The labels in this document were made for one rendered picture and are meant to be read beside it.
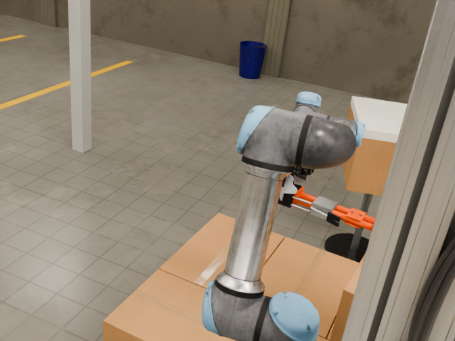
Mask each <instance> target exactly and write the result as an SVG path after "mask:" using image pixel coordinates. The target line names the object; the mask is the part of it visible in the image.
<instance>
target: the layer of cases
mask: <svg viewBox="0 0 455 341"><path fill-rule="evenodd" d="M235 220H236V219H234V218H232V217H229V216H226V215H224V214H221V213H217V214H216V215H215V216H214V217H213V218H212V219H211V220H210V221H209V222H208V223H207V224H206V225H205V226H204V227H203V228H202V229H201V230H200V231H198V232H197V233H196V234H195V235H194V236H193V237H192V238H191V239H190V240H189V241H188V242H186V243H185V244H184V245H183V246H182V247H181V248H180V249H179V250H178V251H177V252H176V253H175V254H174V255H173V256H172V257H171V258H170V259H169V260H168V261H167V262H165V263H164V264H163V265H162V266H161V267H160V268H159V269H158V270H157V271H156V272H155V273H153V274H152V275H151V276H150V277H149V278H148V279H147V280H146V281H145V282H144V283H143V284H142V285H141V286H140V287H138V289H136V291H134V293H132V294H131V295H130V296H129V297H128V298H127V299H126V300H125V301H124V302H123V303H122V304H121V305H119V306H118V307H117V308H116V309H115V310H114V311H113V312H112V313H111V314H110V315H109V316H107V318H105V320H104V321H103V341H236V340H233V339H230V338H226V337H224V336H223V337H221V336H218V335H217V334H215V333H213V332H210V331H208V330H207V329H205V327H204V325H203V323H202V301H203V298H204V295H205V290H206V288H207V286H208V284H209V282H210V281H211V280H215V279H216V276H217V274H219V273H221V272H222V271H224V270H225V264H226V260H227V257H228V251H229V248H230V242H231V238H232V233H233V229H234V223H235ZM358 265H359V263H358V262H355V261H353V260H350V259H348V258H344V257H342V256H339V255H336V254H333V253H331V252H327V251H325V250H322V249H319V248H316V247H313V246H310V245H308V244H304V243H302V242H299V241H297V240H293V239H291V238H289V237H285V238H284V236H283V235H280V234H277V233H274V232H271V235H270V239H269V244H268V247H267V252H266V256H265V262H264V265H263V270H262V274H261V281H262V282H263V283H264V285H265V291H264V295H265V296H269V297H273V296H274V295H276V294H277V293H280V292H282V293H285V292H294V293H296V294H299V295H302V296H303V297H305V298H306V299H308V300H309V301H310V302H311V303H312V304H313V305H314V307H315V308H316V309H317V311H318V313H319V316H320V325H319V334H318V338H317V339H316V341H330V337H331V334H332V329H333V326H334V322H335V319H336V315H337V311H338V308H339V304H340V301H341V296H342V293H343V289H344V288H345V286H346V285H347V282H348V281H349V279H350V278H351V276H352V275H353V272H354V271H355V269H356V268H357V266H358Z"/></svg>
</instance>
